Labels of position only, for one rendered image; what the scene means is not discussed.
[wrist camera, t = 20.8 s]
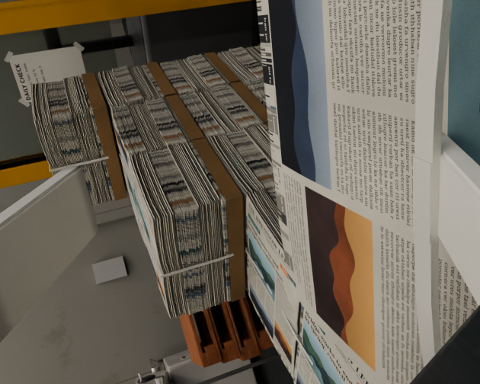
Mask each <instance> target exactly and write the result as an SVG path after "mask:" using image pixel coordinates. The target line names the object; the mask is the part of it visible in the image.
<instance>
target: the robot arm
mask: <svg viewBox="0 0 480 384"><path fill-rule="evenodd" d="M98 231H99V229H98V224H97V221H96V219H95V215H94V210H93V207H92V204H91V199H90V196H89V193H88V188H87V185H86V182H85V177H84V174H83V171H82V168H80V167H79V166H70V167H65V168H64V169H63V170H61V171H60V172H58V173H57V174H55V175H54V176H52V177H51V178H50V179H48V180H47V181H45V182H44V183H42V184H41V185H40V186H39V187H37V188H35V189H34V190H32V191H31V192H30V193H28V194H27V195H26V196H24V197H22V198H21V199H20V200H19V201H17V202H16V203H14V204H13V205H11V206H10V207H9V208H7V209H6V210H4V211H3V212H1V213H0V343H1V342H2V340H3V339H4V338H5V337H6V336H7V335H8V333H9V332H10V331H11V330H12V329H13V328H14V326H15V325H16V324H17V323H18V322H19V321H20V320H21V319H22V318H23V317H24V316H25V314H26V313H27V312H28V311H29V310H30V308H31V307H32V306H33V305H34V304H35V303H36V302H37V300H38V299H39V298H40V297H41V296H42V295H43V294H44V293H45V292H46V291H47V290H48V288H49V287H50V286H51V285H52V284H53V283H54V281H55V280H56V279H57V278H58V277H59V275H60V274H61V273H62V272H63V271H64V270H65V269H66V268H67V267H68V266H69V265H70V264H71V263H72V261H73V260H74V259H75V258H76V257H77V255H78V254H79V253H80V252H81V251H82V250H83V248H84V247H85V246H86V245H87V244H88V243H89V242H90V241H91V240H92V239H93V238H94V236H95V235H96V234H97V232H98ZM438 236H439V238H440V240H441V241H442V243H443V245H444V247H445V249H446V250H447V252H448V254H449V255H450V257H451V258H452V260H453V263H454V264H455V265H456V268H457V269H458V271H459V272H460V274H461V276H462V278H463V279H464V281H465V283H466V285H467V287H468V288H469V290H470V292H471V293H472V295H473V297H474V298H475V301H476V302H477V303H478V308H477V309H476V310H475V311H474V312H473V313H472V314H471V315H470V316H469V317H468V318H467V319H466V321H465V322H464V323H463V324H462V325H461V326H460V327H459V329H458V330H457V331H456V332H455V333H454V334H453V336H452V337H451V338H450V339H449V340H448V341H447V342H446V343H445V344H444V345H443V346H442V347H441V349H440V350H439V351H438V352H437V353H436V354H435V356H434V357H433V358H432V359H431V360H430V361H429V363H428V364H427V365H426V366H425V367H424V368H423V369H422V371H420V372H419V374H417V376H416V377H415V378H414V379H413V380H412V381H411V383H410V384H480V166H479V165H478V164H477V163H476V162H475V161H474V160H473V159H472V158H471V157H469V156H468V155H467V154H466V153H465V152H464V151H463V150H462V149H461V148H460V147H458V145H457V144H455V143H454V141H452V140H451V138H449V137H448V136H447V135H446V134H445V133H444V132H442V143H441V155H440V183H439V215H438Z"/></svg>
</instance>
